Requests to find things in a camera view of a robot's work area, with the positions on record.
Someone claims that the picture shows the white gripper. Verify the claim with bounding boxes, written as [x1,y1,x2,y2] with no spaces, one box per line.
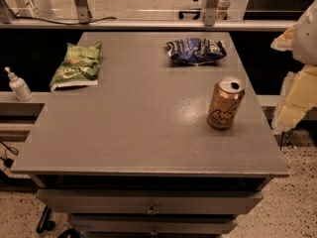
[270,0,317,134]

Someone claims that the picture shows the orange soda can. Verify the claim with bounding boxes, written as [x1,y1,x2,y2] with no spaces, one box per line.
[207,76,245,130]

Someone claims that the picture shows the blue chip bag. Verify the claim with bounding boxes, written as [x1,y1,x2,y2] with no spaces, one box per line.
[166,38,227,65]

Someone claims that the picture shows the green jalapeno chip bag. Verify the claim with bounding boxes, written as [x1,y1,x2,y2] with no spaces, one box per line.
[50,42,102,91]

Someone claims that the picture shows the round upper drawer knob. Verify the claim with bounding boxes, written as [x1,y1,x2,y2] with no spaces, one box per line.
[146,205,158,215]

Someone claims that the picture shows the round drawer knob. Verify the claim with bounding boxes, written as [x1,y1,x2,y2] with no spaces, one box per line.
[150,228,159,237]
[146,205,158,215]

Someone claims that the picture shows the round lower drawer knob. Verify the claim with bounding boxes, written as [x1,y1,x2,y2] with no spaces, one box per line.
[150,228,159,237]

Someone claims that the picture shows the grey lower drawer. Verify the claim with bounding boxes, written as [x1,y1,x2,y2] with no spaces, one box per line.
[68,214,237,234]

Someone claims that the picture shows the grey drawer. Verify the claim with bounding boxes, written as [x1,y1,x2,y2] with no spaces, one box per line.
[68,214,237,234]
[37,189,263,214]

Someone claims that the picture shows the grey upper drawer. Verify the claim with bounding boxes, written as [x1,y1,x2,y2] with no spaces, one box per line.
[37,189,263,214]

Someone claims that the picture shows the white pump bottle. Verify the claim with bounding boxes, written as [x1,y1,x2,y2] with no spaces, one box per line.
[5,66,33,101]

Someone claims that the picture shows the black caster wheel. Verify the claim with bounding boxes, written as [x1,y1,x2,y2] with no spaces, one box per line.
[36,206,55,234]

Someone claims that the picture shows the metal upright right bracket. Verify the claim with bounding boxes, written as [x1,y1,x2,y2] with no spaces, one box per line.
[201,0,219,27]

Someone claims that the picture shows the metal upright bracket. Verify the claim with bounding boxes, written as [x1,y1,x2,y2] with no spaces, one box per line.
[201,0,219,27]
[74,0,92,24]

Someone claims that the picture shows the metal upright left bracket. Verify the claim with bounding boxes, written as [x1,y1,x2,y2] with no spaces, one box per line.
[74,0,92,24]

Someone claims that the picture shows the black cable on ledge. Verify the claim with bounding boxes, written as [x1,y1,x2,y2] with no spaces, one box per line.
[0,0,118,26]

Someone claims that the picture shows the black cable at left floor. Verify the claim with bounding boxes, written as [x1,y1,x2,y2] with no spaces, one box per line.
[0,140,20,171]

